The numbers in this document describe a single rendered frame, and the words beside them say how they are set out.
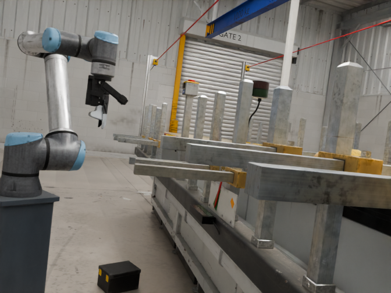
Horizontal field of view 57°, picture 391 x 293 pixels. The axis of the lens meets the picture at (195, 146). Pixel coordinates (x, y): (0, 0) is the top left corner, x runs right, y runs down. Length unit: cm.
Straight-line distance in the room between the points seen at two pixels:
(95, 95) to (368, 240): 102
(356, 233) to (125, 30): 867
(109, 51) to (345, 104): 95
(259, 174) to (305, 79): 1102
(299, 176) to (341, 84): 41
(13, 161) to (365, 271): 138
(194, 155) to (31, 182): 124
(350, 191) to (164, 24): 928
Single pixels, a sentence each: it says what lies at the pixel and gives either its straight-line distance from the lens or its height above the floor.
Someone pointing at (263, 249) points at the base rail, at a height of 70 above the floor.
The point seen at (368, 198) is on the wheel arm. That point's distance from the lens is 38.
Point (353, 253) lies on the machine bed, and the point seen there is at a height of 72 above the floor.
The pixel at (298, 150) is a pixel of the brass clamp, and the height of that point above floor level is 96.
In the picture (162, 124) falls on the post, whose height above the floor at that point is 98.
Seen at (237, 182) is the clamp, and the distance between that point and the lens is 109.
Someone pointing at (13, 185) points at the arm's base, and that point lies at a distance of 172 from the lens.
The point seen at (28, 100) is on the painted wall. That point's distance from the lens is 900.
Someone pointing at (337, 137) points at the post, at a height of 100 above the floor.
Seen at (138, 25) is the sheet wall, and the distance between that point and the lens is 943.
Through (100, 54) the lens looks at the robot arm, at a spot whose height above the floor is 121.
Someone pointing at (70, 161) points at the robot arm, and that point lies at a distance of 175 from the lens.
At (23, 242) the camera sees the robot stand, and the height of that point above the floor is 41.
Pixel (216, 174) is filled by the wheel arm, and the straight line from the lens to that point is 110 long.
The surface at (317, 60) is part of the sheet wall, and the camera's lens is 1168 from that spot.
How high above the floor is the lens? 99
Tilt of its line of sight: 3 degrees down
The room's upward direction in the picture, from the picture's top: 7 degrees clockwise
